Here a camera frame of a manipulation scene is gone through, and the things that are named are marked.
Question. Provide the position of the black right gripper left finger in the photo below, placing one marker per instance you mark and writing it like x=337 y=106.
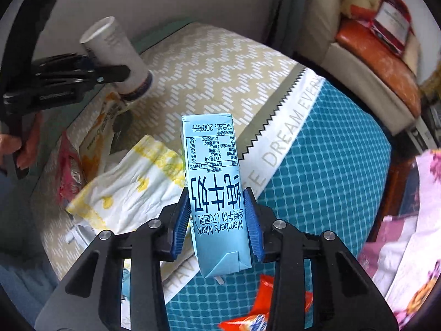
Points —
x=89 y=296

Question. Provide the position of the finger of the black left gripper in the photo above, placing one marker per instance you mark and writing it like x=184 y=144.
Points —
x=63 y=62
x=54 y=89

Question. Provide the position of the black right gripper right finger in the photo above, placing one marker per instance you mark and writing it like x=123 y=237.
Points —
x=344 y=296

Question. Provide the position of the white paper cup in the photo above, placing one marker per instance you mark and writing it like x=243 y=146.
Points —
x=107 y=44

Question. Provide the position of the light blue milk carton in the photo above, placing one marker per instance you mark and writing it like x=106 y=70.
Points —
x=218 y=224

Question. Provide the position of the left hand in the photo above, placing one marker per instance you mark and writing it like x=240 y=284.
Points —
x=28 y=149

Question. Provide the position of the orange yellow snack bag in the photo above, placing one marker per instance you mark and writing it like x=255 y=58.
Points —
x=105 y=135

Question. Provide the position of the pink floral quilt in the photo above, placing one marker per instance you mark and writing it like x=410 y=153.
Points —
x=404 y=259

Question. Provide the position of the orange red snack packet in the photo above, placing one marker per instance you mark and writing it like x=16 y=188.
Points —
x=257 y=318

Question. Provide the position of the pink snack wrapper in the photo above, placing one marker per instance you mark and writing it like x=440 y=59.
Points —
x=69 y=178

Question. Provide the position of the yellow white crumpled wrapper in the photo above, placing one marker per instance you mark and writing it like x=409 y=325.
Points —
x=148 y=178

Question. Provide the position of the orange sofa cushion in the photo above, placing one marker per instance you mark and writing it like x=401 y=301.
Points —
x=391 y=70

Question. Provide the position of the beige leather sofa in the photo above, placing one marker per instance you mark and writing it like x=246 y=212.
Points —
x=317 y=43

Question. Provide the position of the red white gift bag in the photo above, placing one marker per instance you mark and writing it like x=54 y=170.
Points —
x=391 y=25

